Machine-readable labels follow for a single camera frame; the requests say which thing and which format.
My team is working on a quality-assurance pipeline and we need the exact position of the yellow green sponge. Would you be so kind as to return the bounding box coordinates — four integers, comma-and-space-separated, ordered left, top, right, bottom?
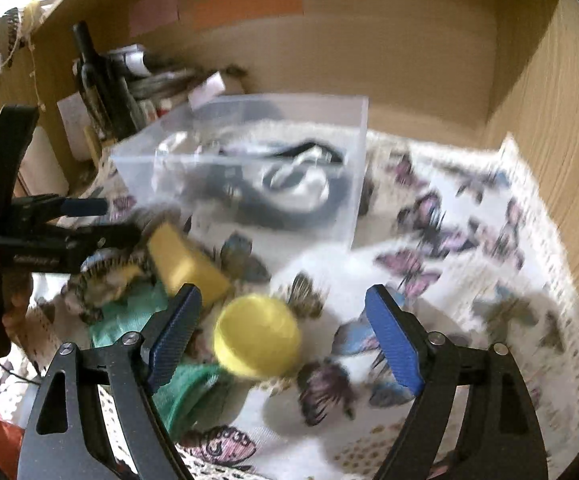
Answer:
148, 222, 232, 308

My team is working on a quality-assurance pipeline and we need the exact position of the yellow soft ball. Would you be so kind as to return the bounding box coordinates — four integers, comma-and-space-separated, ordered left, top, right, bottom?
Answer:
212, 294, 303, 380

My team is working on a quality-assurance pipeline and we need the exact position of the striped scrunchie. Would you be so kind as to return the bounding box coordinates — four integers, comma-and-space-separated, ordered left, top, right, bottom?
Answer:
61, 248, 156, 325

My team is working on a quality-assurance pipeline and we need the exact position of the person's hand on gripper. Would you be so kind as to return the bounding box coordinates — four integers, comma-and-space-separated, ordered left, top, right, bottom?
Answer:
0, 272, 34, 358

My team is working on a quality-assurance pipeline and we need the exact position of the cream mug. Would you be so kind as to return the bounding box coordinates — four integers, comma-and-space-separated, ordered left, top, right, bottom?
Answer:
15, 126, 69, 196

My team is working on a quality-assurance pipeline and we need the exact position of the dark wine bottle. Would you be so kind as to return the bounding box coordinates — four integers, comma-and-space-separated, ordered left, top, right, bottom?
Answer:
73, 21, 137, 140

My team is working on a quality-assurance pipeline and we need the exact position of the green knit glove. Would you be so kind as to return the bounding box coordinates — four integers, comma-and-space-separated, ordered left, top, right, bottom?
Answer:
89, 283, 234, 442

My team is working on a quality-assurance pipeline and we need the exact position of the pile of books and boxes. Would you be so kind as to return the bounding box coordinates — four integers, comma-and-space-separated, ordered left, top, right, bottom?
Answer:
104, 44, 248, 130

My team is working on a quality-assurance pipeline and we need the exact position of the clear plastic box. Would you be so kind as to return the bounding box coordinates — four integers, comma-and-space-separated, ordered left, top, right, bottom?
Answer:
111, 93, 369, 247

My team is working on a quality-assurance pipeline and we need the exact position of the butterfly print cloth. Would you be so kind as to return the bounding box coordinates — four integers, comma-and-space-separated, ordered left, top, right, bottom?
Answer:
0, 119, 579, 480

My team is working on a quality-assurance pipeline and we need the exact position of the black white fabric item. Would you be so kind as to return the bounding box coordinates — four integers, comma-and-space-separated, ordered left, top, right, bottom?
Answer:
152, 136, 351, 231

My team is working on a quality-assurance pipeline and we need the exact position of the pink paper note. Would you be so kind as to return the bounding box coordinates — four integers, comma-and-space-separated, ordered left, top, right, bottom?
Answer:
128, 0, 179, 37

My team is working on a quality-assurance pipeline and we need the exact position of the orange paper strip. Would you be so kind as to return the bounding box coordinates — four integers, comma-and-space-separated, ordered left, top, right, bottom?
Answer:
192, 0, 303, 30

